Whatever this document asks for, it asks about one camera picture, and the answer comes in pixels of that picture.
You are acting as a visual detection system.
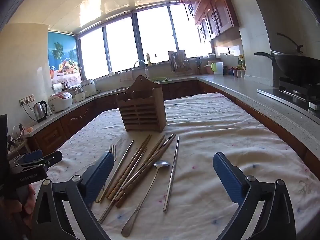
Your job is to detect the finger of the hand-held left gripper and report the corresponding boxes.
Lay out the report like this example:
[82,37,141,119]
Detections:
[37,151,63,168]
[19,149,43,164]

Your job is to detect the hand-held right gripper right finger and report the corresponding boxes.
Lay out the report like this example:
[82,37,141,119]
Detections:
[212,152,297,240]

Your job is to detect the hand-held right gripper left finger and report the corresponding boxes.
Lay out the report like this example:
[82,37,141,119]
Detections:
[29,151,115,240]

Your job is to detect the metal fork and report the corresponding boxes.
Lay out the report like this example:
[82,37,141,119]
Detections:
[96,144,117,203]

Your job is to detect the wooden chopstick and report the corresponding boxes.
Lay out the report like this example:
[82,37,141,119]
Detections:
[121,137,167,206]
[105,134,151,198]
[116,135,166,207]
[109,135,152,200]

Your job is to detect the metal spoon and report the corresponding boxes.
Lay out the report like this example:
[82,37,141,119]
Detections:
[121,160,171,237]

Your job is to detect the wooden slatted utensil holder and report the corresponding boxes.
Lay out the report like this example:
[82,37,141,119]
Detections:
[116,75,167,132]

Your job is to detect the person's left hand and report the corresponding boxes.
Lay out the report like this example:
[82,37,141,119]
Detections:
[0,186,37,233]

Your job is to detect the steel electric kettle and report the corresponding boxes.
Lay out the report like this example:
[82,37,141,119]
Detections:
[32,100,48,123]

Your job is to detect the wooden base cabinets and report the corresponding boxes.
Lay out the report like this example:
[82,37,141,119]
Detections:
[27,79,320,160]

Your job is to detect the white floral tablecloth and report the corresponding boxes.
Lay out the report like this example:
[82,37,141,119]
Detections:
[42,92,320,240]

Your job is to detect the white and red rice cooker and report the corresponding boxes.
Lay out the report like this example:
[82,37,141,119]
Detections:
[48,92,73,113]

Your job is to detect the small white cooker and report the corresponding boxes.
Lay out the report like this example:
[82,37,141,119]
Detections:
[74,86,87,102]

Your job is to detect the white steel-lidded rice cooker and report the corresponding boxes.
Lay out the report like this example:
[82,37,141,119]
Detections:
[80,79,97,97]

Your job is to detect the grey stone countertop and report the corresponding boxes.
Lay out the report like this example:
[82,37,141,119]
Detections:
[24,76,320,130]

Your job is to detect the white container with green lid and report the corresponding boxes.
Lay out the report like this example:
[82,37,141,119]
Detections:
[211,61,224,76]

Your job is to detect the gas stove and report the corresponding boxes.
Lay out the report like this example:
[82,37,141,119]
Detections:
[257,77,320,113]

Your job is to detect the chrome sink faucet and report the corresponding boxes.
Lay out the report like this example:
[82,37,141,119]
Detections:
[134,60,150,79]

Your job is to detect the large kitchen window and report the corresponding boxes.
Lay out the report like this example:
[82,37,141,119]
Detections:
[77,1,213,80]

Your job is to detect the black wok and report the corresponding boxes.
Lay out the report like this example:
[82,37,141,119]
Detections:
[254,32,320,84]

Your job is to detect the white charger cable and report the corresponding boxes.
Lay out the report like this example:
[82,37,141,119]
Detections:
[7,124,25,143]

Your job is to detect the wall power socket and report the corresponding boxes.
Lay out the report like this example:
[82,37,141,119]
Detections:
[19,95,35,105]

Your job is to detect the tropical fruit wall poster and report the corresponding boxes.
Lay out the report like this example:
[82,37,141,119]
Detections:
[47,31,82,85]

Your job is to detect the wire dish rack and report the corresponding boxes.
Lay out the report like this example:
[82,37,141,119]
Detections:
[167,51,192,77]

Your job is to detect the wooden wall cabinets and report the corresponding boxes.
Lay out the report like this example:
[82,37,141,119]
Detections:
[179,0,239,44]

